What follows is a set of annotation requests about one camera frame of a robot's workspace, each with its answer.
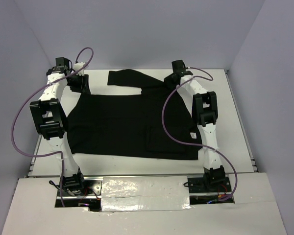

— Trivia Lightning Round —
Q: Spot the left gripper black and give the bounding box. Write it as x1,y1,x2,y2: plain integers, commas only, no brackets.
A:
66,72,91,95

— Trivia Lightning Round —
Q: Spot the black long sleeve shirt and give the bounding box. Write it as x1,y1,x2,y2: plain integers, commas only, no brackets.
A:
67,70,202,160

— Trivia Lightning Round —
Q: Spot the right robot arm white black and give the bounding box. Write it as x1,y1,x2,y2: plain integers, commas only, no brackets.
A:
161,60,225,191

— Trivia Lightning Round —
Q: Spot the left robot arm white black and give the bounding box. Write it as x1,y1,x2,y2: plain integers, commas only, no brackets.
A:
30,57,90,195

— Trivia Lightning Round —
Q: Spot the silver foil sheet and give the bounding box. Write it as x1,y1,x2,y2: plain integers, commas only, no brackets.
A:
101,176,191,212

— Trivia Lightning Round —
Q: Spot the white foam board front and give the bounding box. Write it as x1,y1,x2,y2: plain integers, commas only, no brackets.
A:
2,173,286,235

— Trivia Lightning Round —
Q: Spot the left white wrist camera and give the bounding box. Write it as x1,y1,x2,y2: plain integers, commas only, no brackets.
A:
73,62,86,76

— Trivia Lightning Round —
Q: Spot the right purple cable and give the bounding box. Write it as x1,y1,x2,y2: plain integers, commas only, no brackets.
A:
161,66,238,203

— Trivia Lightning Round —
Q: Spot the purple cable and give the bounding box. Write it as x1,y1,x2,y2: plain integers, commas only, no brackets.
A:
161,66,238,203
10,47,94,208

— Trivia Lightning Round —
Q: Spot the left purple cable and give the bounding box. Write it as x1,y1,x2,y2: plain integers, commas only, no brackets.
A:
10,47,94,208

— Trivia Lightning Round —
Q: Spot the aluminium rail left edge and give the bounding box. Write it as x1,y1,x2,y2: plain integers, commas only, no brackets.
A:
26,138,41,178

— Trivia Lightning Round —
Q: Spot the aluminium rail edge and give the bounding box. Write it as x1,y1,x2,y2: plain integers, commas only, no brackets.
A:
26,138,41,178
224,70,259,172

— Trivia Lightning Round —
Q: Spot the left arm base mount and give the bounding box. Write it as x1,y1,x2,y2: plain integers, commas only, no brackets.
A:
49,178,102,212

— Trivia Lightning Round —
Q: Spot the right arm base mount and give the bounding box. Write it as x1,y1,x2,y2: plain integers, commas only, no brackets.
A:
183,176,232,196

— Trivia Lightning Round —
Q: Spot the aluminium rail right edge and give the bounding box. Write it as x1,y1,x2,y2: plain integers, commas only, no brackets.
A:
224,70,259,172

